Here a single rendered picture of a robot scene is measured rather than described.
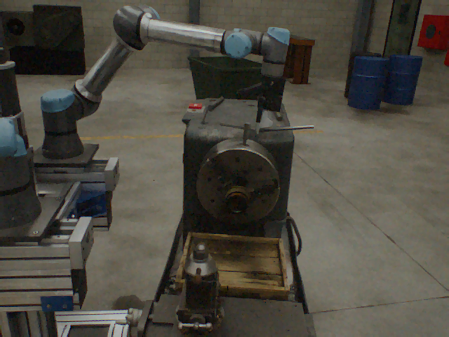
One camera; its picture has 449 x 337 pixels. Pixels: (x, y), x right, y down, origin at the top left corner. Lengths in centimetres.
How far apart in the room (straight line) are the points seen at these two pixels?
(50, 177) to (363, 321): 194
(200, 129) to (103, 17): 985
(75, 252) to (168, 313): 30
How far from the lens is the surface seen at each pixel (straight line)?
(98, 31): 1142
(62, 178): 165
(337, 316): 269
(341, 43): 1297
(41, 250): 121
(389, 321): 278
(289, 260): 211
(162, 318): 111
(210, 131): 164
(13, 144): 87
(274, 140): 163
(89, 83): 165
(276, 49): 139
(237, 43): 126
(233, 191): 140
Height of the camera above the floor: 172
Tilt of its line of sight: 22 degrees down
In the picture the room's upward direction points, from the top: 2 degrees clockwise
